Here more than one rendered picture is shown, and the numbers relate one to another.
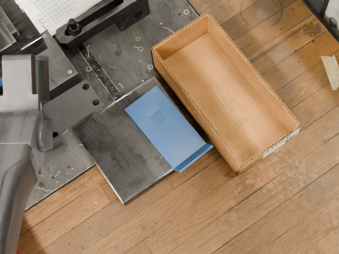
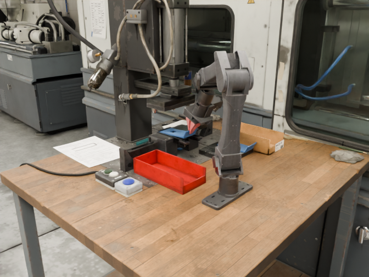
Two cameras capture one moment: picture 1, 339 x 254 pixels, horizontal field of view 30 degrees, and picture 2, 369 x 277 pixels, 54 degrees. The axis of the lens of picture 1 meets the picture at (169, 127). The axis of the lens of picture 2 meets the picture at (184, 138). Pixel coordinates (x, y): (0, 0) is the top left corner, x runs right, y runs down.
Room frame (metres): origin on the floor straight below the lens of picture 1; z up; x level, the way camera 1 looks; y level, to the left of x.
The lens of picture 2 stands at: (-0.90, 0.71, 1.48)
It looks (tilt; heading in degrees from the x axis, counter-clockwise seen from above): 20 degrees down; 339
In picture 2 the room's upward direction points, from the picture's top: straight up
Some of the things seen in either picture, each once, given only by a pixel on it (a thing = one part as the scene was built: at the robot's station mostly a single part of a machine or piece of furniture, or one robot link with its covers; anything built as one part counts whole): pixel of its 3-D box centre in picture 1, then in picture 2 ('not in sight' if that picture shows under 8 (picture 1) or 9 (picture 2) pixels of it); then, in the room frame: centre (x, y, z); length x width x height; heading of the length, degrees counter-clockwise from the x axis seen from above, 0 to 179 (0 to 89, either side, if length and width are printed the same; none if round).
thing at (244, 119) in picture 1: (224, 92); (251, 137); (0.40, -0.10, 0.93); 0.25 x 0.13 x 0.08; 27
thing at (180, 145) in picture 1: (167, 127); (236, 143); (0.35, 0.00, 0.93); 0.15 x 0.07 x 0.03; 31
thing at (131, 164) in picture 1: (139, 139); (226, 150); (0.35, 0.05, 0.91); 0.17 x 0.16 x 0.02; 117
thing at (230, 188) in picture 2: not in sight; (228, 184); (0.02, 0.21, 0.94); 0.20 x 0.07 x 0.08; 117
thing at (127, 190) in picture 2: not in sight; (128, 189); (0.17, 0.51, 0.90); 0.07 x 0.07 x 0.06; 27
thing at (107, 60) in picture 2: not in sight; (105, 66); (0.65, 0.49, 1.25); 0.19 x 0.07 x 0.19; 117
